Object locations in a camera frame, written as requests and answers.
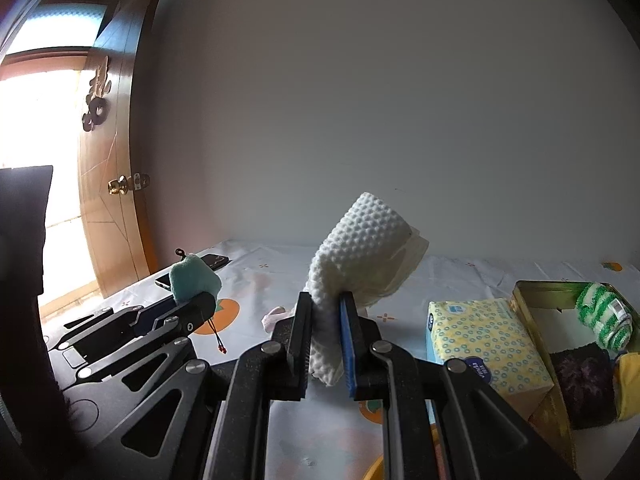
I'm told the dark purple scrunchie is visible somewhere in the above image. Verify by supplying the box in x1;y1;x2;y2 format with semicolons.
550;342;617;430

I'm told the teal plush keychain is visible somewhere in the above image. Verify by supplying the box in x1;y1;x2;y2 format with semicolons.
169;248;227;354

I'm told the white waffle textured towel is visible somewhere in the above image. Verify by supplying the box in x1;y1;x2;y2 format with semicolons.
304;192;428;387

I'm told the white persimmon print tablecloth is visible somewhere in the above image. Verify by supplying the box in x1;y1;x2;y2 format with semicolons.
41;238;640;480

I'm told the black smartphone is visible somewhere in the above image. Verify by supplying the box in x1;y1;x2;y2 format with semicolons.
154;254;230;294

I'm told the dark door ornament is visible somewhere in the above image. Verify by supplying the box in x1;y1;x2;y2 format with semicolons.
81;55;112;132

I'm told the yellow blue tissue pack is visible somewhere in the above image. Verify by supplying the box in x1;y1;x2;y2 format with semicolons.
426;298;553;419

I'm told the wooden door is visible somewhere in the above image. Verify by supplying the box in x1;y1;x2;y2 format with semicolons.
78;0;160;298

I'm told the yellow cloth pouch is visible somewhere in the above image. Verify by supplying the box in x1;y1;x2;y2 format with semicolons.
614;352;640;420

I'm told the pink soft cloth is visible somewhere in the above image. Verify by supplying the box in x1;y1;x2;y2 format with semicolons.
262;307;296;334

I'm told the green white striped fuzzy sock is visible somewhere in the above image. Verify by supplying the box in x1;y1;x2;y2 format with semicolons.
575;283;634;352

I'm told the brass door knob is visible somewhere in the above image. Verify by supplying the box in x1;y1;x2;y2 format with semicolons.
107;172;151;195

